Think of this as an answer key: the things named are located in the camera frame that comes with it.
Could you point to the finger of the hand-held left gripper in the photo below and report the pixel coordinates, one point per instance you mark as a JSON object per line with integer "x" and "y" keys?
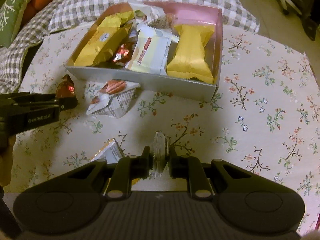
{"x": 67, "y": 103}
{"x": 30, "y": 96}

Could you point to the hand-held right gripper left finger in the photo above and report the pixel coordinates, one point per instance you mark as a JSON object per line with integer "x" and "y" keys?
{"x": 146, "y": 165}

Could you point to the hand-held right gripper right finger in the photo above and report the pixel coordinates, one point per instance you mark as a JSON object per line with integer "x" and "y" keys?
{"x": 173, "y": 165}

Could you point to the small red snack packet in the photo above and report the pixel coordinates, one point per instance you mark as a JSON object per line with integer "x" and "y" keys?
{"x": 65, "y": 87}

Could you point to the small clear ridged packet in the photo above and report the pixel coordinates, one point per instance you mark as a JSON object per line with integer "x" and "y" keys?
{"x": 160, "y": 152}

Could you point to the white nut print packet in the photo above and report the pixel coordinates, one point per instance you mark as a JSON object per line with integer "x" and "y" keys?
{"x": 112, "y": 97}
{"x": 152, "y": 12}

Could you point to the large yellow snack packet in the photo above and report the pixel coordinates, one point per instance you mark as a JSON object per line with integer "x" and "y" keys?
{"x": 102, "y": 40}

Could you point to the red and white snack packet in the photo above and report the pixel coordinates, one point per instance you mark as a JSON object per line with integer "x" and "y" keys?
{"x": 122, "y": 53}

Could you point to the pink cardboard box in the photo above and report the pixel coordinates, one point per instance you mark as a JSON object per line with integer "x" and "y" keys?
{"x": 150, "y": 82}

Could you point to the white red label packet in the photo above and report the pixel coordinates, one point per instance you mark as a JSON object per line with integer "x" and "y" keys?
{"x": 150, "y": 50}

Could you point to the plain yellow snack packet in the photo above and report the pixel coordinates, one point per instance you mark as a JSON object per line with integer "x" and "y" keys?
{"x": 192, "y": 52}

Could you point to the clear brown pastry packet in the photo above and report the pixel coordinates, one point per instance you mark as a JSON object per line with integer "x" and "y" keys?
{"x": 170, "y": 18}

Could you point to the person's left hand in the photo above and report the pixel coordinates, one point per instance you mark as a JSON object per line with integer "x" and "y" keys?
{"x": 6, "y": 165}

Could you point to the green branch pattern pillow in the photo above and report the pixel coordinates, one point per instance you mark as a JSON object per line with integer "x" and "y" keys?
{"x": 15, "y": 10}

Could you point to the floral tablecloth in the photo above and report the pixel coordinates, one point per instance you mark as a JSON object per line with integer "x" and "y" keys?
{"x": 250, "y": 105}

